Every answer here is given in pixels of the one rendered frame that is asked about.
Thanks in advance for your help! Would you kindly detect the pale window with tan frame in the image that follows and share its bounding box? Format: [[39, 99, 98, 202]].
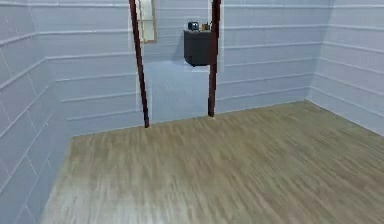
[[135, 0, 158, 44]]

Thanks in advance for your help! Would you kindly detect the dark brown door frame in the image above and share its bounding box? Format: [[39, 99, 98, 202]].
[[128, 0, 222, 129]]

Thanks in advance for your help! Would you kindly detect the dark grey cabinet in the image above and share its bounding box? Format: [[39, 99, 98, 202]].
[[183, 29, 214, 68]]

